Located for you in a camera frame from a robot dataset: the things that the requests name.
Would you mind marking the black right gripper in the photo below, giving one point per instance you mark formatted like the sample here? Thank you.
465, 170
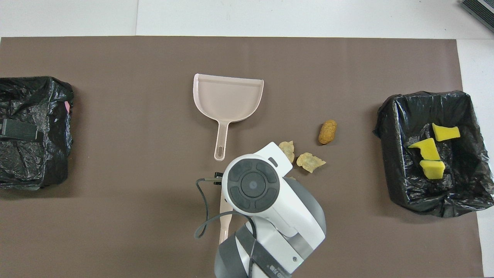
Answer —
219, 177

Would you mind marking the beige hand brush black bristles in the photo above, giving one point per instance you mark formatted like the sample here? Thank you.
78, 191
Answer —
225, 224

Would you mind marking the pale dumpling piece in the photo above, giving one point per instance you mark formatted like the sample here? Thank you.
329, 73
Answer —
310, 162
288, 150

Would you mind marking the beige plastic dustpan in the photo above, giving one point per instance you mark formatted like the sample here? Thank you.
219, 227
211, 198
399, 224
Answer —
227, 98

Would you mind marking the brown oval fried nugget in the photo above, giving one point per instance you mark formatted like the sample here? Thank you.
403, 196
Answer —
327, 132

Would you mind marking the notched yellow sponge piece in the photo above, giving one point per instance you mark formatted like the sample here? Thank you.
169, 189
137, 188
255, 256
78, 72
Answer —
426, 148

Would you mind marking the green and yellow sponge piece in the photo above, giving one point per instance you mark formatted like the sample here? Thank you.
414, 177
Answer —
432, 170

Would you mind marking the small yellow sponge piece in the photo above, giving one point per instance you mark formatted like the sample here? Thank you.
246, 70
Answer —
445, 132

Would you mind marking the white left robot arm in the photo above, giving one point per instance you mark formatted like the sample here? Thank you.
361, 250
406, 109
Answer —
19, 130

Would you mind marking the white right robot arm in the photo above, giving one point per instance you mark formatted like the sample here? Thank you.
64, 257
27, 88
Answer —
270, 208

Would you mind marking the bin with black bag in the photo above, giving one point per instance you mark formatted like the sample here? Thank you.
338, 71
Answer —
34, 96
463, 185

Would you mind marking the brown table mat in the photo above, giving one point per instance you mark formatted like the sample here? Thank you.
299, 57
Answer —
247, 54

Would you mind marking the dark ribbed device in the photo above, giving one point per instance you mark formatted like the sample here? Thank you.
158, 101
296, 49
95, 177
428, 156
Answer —
480, 8

